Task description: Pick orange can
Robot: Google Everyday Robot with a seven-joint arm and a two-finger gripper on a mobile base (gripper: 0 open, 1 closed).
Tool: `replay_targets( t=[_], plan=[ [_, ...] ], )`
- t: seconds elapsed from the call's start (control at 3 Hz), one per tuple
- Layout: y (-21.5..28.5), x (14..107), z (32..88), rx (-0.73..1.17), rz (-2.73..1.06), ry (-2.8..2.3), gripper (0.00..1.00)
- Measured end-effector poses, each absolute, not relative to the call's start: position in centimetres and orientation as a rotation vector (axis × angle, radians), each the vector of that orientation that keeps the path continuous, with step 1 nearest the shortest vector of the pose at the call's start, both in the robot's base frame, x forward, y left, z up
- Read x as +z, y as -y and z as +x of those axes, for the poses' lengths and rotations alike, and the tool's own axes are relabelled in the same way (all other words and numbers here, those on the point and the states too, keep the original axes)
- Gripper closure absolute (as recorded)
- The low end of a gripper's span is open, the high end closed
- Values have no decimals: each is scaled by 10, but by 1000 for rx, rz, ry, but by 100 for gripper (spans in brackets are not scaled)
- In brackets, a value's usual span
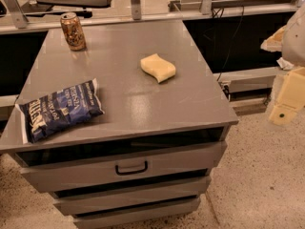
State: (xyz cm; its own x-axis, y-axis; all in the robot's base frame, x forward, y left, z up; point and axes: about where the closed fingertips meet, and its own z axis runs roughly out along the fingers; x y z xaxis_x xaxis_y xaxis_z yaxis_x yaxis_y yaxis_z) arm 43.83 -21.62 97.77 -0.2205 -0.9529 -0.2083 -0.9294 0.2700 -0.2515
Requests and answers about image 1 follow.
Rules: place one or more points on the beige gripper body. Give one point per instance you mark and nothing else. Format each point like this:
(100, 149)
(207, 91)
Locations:
(294, 40)

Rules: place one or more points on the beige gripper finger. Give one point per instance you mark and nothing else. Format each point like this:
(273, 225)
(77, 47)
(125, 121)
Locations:
(291, 98)

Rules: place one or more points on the orange patterned soda can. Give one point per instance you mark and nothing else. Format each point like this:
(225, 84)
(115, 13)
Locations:
(73, 32)

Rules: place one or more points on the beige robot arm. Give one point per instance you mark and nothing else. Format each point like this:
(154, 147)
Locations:
(290, 41)

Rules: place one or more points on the white crumpled packet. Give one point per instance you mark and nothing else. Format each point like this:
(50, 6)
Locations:
(284, 64)

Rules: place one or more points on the yellow sponge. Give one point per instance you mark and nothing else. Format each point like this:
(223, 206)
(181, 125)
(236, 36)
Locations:
(158, 67)

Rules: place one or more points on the middle grey drawer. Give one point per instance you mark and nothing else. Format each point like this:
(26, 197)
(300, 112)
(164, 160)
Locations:
(178, 188)

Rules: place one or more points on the grey drawer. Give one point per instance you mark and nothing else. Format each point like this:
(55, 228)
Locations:
(178, 188)
(108, 169)
(163, 209)

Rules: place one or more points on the grey drawer cabinet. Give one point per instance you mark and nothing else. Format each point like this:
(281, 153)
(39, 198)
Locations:
(140, 114)

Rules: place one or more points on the top grey drawer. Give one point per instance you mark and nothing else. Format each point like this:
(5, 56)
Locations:
(108, 169)

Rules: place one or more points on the bottom grey drawer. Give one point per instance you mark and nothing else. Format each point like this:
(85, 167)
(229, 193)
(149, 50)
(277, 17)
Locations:
(163, 209)

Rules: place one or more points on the blue chip bag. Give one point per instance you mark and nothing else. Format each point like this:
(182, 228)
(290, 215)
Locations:
(55, 112)

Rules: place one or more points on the grey metal rail frame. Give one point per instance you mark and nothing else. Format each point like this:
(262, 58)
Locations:
(13, 20)

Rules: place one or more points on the black drawer handle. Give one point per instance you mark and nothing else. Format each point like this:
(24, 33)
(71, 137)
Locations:
(131, 170)

